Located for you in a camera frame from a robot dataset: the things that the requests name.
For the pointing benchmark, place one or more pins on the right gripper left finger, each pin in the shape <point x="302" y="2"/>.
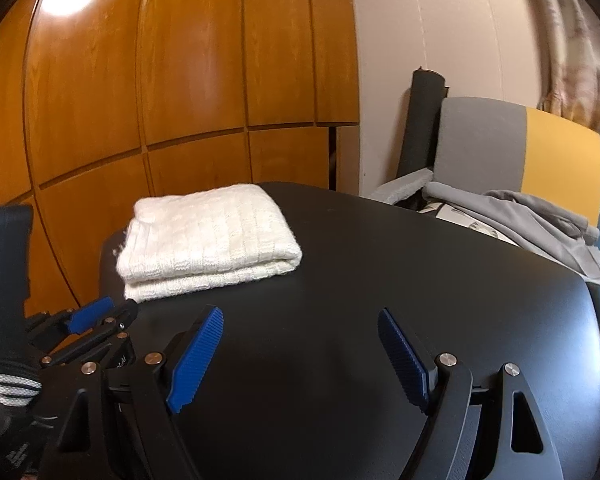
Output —
<point x="158" y="385"/>

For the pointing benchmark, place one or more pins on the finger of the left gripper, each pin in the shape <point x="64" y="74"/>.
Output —
<point x="85" y="346"/>
<point x="46" y="330"/>

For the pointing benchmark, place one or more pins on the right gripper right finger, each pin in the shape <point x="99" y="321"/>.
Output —
<point x="471" y="432"/>

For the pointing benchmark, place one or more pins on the folded white knit sweater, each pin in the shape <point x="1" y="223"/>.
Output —
<point x="178" y="244"/>

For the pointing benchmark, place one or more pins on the grey garment on chair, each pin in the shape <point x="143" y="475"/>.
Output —
<point x="525" y="221"/>

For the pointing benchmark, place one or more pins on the wooden wardrobe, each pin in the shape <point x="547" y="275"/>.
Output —
<point x="103" y="102"/>

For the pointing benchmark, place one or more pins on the grey yellow blue chair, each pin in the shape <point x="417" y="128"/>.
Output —
<point x="487" y="145"/>

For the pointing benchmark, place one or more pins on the beige patterned curtain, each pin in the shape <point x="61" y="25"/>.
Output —
<point x="572" y="32"/>

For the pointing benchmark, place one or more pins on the black rolled mat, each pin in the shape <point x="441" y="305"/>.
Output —
<point x="427" y="93"/>

